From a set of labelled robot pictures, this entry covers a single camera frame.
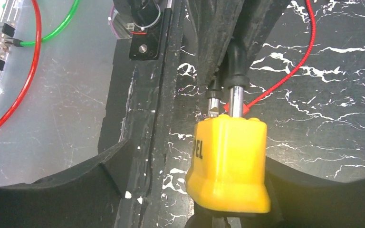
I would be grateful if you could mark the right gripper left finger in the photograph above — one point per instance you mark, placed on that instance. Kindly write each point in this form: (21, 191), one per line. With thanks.
(86, 195)

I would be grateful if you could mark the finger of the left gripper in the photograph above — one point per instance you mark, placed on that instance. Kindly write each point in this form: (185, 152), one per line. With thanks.
(213, 22)
(255, 22)

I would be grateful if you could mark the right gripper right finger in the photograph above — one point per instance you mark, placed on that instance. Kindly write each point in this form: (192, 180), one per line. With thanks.
(308, 201)

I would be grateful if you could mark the yellow padlock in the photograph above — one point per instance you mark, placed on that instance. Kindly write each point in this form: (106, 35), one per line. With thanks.
(227, 172)

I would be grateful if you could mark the green tube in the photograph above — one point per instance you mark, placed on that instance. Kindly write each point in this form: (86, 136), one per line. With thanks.
(52, 34)

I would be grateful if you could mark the red cable tie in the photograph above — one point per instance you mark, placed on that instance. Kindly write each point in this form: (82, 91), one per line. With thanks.
(283, 59)

